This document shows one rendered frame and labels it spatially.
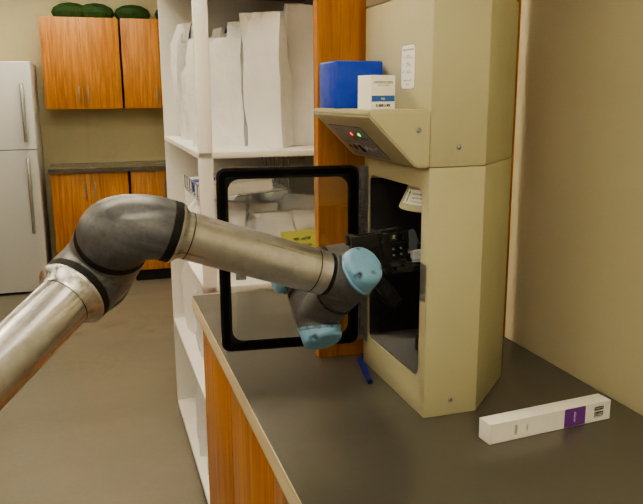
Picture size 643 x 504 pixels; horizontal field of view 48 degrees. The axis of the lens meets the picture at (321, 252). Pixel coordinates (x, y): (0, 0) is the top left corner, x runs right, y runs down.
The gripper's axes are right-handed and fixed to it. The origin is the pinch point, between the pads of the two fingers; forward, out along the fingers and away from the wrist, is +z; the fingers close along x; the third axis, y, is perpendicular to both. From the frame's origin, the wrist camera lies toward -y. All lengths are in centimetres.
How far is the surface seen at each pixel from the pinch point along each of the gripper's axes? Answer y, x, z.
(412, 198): 13.0, -2.0, -6.6
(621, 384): -28.6, -15.9, 30.6
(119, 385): -116, 258, -69
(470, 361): -17.3, -14.0, -2.2
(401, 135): 26.3, -13.9, -13.4
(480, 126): 26.3, -14.0, 1.8
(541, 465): -27.7, -36.1, -2.0
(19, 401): -111, 253, -119
